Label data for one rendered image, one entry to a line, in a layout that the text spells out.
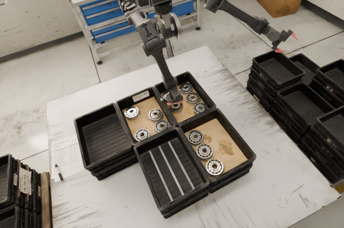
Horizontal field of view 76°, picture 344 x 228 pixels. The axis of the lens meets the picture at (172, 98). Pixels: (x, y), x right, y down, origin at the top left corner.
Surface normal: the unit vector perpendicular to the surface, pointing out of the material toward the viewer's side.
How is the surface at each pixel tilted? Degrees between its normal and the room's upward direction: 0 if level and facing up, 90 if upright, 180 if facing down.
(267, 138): 0
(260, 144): 0
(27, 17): 90
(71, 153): 0
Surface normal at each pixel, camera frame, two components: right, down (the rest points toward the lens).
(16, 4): 0.39, 0.69
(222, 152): -0.11, -0.62
